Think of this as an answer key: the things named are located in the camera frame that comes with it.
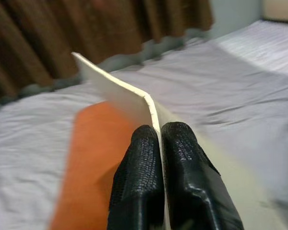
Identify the cream padded headboard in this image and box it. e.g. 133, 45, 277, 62
261, 0, 288, 23

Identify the white patterned mattress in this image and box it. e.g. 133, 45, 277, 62
213, 19, 288, 80

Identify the orange pillow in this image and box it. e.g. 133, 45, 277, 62
48, 102, 140, 230

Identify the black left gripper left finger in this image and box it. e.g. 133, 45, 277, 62
109, 125, 166, 230

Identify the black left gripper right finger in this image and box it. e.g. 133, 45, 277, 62
160, 121, 245, 230

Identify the grey bed sheet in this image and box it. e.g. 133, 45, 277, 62
0, 35, 288, 230

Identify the booklet with city photo cover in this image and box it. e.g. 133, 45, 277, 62
71, 52, 283, 230

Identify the brown curtain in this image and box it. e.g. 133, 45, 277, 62
0, 0, 216, 104

